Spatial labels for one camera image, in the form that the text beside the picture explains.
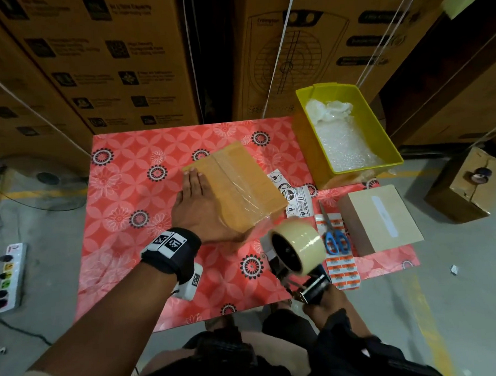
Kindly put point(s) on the person's left hand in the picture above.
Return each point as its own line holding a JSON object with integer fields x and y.
{"x": 201, "y": 213}

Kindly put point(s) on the person's right hand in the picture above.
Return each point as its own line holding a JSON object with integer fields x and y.
{"x": 325, "y": 304}

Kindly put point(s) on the small cardboard box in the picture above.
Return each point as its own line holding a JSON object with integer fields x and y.
{"x": 239, "y": 182}

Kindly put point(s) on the tape dispenser with tape roll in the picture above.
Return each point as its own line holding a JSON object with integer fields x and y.
{"x": 299, "y": 245}

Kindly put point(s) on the packaged blue scissors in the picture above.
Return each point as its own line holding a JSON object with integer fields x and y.
{"x": 336, "y": 241}

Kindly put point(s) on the black-white fragile sticker sheet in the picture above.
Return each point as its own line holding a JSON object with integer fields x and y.
{"x": 298, "y": 201}

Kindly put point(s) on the bubble wrap bundle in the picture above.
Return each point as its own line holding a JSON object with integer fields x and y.
{"x": 345, "y": 139}

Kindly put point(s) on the person's left forearm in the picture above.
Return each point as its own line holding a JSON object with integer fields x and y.
{"x": 98, "y": 335}

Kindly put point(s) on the person's dark clothing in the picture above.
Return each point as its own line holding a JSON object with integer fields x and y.
{"x": 240, "y": 360}

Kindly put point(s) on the flat brown cardboard box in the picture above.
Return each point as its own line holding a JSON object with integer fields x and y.
{"x": 382, "y": 220}

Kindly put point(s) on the stack of Crompton cartons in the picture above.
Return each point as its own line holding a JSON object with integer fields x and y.
{"x": 100, "y": 61}

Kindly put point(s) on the black wristband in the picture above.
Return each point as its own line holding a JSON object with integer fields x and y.
{"x": 171, "y": 252}

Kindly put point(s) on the orange floral tablecloth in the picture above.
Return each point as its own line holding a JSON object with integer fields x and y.
{"x": 126, "y": 242}

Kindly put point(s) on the yellow plastic bin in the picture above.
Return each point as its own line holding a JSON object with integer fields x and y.
{"x": 304, "y": 141}

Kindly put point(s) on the small brown floor carton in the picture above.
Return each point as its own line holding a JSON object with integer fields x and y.
{"x": 464, "y": 187}

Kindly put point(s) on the white power strip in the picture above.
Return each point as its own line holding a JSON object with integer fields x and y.
{"x": 12, "y": 277}

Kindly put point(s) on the tape roll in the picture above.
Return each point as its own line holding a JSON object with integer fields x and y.
{"x": 480, "y": 175}

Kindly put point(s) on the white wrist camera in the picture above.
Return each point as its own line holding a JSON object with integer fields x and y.
{"x": 188, "y": 282}

